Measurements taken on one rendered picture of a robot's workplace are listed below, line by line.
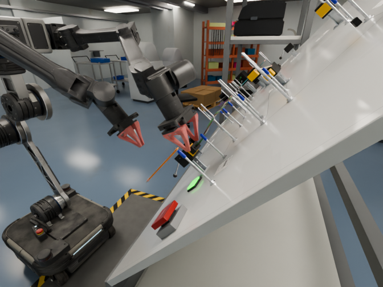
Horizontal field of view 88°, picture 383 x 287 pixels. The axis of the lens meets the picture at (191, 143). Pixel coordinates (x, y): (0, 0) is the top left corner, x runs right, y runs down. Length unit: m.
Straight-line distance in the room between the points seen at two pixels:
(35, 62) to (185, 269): 0.70
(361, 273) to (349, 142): 1.82
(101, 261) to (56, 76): 1.41
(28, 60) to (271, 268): 0.88
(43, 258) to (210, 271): 1.08
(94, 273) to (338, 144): 1.69
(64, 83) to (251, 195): 0.57
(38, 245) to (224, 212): 1.58
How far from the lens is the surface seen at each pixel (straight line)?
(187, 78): 0.53
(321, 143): 0.24
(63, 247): 1.61
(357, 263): 2.06
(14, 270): 2.06
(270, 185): 0.24
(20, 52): 0.66
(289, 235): 0.87
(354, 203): 0.78
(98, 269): 1.78
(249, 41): 1.44
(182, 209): 0.43
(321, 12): 0.84
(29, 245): 1.80
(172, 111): 0.50
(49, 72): 0.67
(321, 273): 0.82
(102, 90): 0.61
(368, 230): 0.71
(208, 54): 7.30
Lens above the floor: 1.42
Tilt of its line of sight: 27 degrees down
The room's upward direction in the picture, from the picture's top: straight up
